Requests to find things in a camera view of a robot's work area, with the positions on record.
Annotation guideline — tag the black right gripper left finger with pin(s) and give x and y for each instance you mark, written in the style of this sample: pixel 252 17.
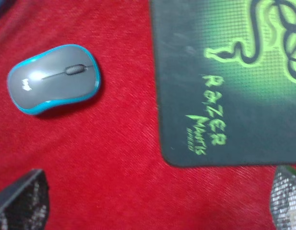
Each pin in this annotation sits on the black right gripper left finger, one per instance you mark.
pixel 24 205

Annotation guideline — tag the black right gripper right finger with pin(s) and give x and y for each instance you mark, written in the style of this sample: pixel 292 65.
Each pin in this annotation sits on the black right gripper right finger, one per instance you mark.
pixel 283 198

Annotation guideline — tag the grey blue computer mouse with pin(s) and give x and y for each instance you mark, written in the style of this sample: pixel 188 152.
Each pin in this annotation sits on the grey blue computer mouse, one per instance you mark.
pixel 66 74

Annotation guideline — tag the black green Razer mouse pad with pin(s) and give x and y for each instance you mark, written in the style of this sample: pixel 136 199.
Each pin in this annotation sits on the black green Razer mouse pad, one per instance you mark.
pixel 226 81

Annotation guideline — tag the red velvet tablecloth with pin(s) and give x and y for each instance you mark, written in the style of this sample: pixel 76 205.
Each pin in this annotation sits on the red velvet tablecloth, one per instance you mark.
pixel 103 157

